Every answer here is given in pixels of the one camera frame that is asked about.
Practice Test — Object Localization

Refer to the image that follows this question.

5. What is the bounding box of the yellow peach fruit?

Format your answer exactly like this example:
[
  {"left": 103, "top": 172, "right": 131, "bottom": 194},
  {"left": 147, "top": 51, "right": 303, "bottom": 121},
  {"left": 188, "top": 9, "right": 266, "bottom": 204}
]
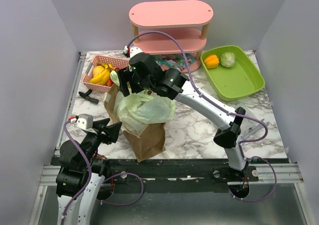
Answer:
[{"left": 92, "top": 65, "right": 105, "bottom": 77}]

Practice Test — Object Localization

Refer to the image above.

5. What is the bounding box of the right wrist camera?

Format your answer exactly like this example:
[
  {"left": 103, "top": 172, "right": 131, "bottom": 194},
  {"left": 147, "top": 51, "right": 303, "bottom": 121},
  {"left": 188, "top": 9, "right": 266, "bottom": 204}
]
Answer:
[{"left": 123, "top": 46, "right": 143, "bottom": 58}]

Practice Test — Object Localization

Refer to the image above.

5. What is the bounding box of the pink three-tier shelf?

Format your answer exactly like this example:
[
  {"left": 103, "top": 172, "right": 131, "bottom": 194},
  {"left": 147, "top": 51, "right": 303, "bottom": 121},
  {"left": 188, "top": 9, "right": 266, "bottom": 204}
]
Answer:
[{"left": 129, "top": 0, "right": 214, "bottom": 72}]

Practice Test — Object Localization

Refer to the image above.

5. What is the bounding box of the red cherry bunch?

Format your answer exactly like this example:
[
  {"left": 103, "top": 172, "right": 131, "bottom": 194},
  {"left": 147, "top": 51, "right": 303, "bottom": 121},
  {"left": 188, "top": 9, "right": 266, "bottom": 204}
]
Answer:
[{"left": 106, "top": 68, "right": 120, "bottom": 87}]

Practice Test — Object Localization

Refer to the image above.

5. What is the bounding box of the right colourful candy packet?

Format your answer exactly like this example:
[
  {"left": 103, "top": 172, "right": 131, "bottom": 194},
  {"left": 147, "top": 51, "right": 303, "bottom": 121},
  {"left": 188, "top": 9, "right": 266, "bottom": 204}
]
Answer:
[{"left": 152, "top": 53, "right": 200, "bottom": 73}]

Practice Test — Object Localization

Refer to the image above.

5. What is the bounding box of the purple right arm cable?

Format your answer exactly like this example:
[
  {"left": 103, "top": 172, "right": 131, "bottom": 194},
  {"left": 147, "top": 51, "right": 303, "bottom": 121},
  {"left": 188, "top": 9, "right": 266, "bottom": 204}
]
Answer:
[{"left": 127, "top": 30, "right": 277, "bottom": 203}]

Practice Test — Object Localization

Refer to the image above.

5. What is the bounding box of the light green plastic grocery bag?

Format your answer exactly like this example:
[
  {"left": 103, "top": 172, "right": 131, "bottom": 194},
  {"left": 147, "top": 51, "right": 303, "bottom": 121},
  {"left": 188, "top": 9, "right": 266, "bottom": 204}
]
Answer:
[{"left": 104, "top": 71, "right": 176, "bottom": 135}]

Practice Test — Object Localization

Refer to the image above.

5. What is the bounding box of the pink plastic fruit basket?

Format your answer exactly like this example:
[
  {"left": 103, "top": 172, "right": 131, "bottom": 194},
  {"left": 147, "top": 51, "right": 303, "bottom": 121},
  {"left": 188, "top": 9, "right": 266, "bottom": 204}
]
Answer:
[{"left": 82, "top": 55, "right": 129, "bottom": 93}]

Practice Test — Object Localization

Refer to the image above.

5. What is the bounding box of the green cabbage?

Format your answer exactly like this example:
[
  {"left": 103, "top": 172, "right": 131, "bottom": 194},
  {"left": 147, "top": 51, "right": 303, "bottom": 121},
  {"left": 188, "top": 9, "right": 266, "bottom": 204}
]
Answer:
[{"left": 220, "top": 52, "right": 236, "bottom": 68}]

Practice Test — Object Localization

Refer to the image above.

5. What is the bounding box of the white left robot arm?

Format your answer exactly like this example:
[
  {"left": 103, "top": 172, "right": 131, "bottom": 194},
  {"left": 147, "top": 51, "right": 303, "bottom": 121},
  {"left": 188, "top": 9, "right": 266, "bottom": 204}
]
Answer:
[{"left": 56, "top": 114, "right": 122, "bottom": 225}]

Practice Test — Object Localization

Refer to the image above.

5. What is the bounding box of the yellow banana bunch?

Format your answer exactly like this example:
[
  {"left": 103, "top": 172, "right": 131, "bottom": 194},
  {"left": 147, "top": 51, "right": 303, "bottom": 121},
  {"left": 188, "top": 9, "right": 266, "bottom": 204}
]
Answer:
[{"left": 89, "top": 62, "right": 114, "bottom": 86}]

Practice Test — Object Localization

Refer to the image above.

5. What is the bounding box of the silver wrench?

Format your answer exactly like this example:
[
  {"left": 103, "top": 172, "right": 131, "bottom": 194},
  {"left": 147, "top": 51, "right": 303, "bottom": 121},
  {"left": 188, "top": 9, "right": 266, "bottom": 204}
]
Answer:
[{"left": 240, "top": 124, "right": 264, "bottom": 140}]

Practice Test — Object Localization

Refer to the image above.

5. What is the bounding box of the green plastic tray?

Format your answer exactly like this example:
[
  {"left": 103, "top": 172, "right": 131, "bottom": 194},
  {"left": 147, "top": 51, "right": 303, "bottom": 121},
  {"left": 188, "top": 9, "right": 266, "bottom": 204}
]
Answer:
[{"left": 200, "top": 45, "right": 265, "bottom": 102}]

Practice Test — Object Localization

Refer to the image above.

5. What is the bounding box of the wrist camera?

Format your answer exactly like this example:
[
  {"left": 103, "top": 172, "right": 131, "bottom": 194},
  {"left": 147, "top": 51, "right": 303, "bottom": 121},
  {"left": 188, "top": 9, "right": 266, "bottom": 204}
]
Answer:
[
  {"left": 123, "top": 46, "right": 143, "bottom": 58},
  {"left": 68, "top": 113, "right": 93, "bottom": 131}
]

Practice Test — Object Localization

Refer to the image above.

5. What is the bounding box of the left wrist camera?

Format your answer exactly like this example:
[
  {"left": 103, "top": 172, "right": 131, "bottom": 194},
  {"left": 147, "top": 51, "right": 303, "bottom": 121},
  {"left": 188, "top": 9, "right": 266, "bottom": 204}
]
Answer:
[{"left": 68, "top": 113, "right": 93, "bottom": 131}]

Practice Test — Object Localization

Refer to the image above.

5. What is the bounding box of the small black T-handle tool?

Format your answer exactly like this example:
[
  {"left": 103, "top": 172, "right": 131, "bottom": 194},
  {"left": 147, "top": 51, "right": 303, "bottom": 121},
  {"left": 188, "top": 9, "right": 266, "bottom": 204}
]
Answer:
[{"left": 78, "top": 89, "right": 99, "bottom": 105}]

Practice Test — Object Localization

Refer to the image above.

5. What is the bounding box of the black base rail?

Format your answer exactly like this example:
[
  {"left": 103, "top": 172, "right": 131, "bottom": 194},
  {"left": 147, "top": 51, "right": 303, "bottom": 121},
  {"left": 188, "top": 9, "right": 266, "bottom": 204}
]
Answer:
[{"left": 93, "top": 159, "right": 259, "bottom": 194}]

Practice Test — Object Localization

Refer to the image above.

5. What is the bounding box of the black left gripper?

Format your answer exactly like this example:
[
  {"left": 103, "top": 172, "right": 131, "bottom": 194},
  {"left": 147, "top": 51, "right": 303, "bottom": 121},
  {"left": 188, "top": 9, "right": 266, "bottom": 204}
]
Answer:
[{"left": 80, "top": 117, "right": 122, "bottom": 168}]

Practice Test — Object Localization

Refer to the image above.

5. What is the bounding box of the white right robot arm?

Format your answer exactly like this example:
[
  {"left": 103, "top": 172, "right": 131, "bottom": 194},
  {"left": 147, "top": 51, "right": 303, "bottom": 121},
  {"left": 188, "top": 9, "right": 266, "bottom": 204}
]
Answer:
[{"left": 117, "top": 52, "right": 248, "bottom": 181}]

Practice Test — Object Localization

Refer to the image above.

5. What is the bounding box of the yellow bell pepper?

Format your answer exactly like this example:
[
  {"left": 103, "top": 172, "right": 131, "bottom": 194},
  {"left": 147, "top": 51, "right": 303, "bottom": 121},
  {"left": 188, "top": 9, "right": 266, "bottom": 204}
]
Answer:
[{"left": 204, "top": 55, "right": 219, "bottom": 69}]

